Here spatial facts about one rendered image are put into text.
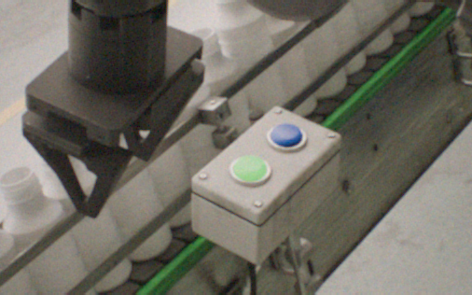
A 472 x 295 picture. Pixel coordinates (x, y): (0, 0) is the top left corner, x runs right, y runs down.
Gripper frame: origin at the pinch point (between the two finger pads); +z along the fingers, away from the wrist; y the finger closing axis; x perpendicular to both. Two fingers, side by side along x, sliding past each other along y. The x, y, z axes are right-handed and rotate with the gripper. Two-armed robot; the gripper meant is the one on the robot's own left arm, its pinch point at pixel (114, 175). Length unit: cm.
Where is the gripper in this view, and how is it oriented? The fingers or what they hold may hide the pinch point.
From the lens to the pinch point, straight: 72.5
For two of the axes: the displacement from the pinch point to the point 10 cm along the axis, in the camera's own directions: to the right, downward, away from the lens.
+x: 8.8, 3.8, -3.0
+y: -4.7, 5.6, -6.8
